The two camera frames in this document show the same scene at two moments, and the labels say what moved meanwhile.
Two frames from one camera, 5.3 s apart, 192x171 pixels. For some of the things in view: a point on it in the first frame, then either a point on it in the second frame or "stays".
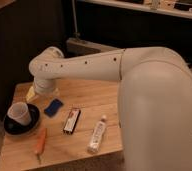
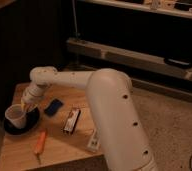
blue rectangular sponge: [53, 108] stays
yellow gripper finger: [31, 94] -> [27, 107]
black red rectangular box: [72, 120] stays
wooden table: [78, 118] stays
